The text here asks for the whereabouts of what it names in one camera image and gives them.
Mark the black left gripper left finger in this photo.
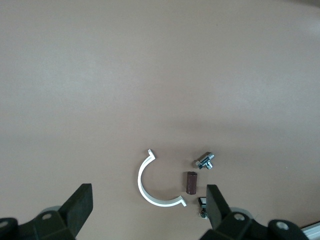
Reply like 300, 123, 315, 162
0, 183, 94, 240

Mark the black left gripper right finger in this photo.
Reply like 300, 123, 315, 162
199, 184, 311, 240

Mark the white square push button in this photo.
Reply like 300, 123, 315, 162
196, 196, 210, 221

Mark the white drawer cabinet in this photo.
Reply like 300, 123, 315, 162
301, 224, 320, 240

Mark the brown cylinder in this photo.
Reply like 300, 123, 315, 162
184, 171, 198, 195

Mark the chrome metal fitting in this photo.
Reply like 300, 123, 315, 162
193, 151, 215, 170

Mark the white half-ring pipe clamp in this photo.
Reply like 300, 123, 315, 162
137, 149, 188, 207

